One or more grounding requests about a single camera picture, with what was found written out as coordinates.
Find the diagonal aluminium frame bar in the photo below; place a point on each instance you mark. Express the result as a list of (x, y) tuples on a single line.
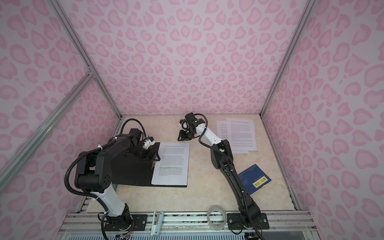
[(29, 148)]

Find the aluminium corner post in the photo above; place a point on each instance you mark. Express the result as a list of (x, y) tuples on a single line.
[(77, 43), (310, 7)]

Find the blue booklet with yellow label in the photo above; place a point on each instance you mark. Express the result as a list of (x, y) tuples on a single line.
[(254, 179)]

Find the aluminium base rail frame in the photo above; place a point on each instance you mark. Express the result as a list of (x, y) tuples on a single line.
[(279, 225)]

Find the white folder with black inside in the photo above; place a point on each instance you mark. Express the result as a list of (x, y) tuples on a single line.
[(128, 169)]

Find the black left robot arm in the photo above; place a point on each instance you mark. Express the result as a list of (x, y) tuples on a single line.
[(94, 177)]

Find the printed paper sheet green highlight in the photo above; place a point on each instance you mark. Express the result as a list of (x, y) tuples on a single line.
[(172, 169)]

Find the clear tape roll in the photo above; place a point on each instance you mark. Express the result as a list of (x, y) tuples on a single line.
[(216, 218)]

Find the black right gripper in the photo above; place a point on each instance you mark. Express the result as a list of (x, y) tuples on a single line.
[(182, 138)]

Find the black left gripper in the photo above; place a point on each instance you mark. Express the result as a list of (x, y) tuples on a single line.
[(147, 157)]

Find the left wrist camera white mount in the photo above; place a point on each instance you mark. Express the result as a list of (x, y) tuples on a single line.
[(148, 142)]

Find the right back aluminium corner post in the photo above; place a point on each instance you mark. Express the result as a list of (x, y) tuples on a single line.
[(310, 7)]

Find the left back aluminium corner post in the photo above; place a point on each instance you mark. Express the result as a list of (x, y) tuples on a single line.
[(77, 43)]

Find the silver metal folder clip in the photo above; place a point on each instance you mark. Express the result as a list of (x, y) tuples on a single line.
[(156, 159)]

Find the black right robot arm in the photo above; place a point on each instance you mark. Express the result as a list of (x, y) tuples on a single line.
[(223, 160)]

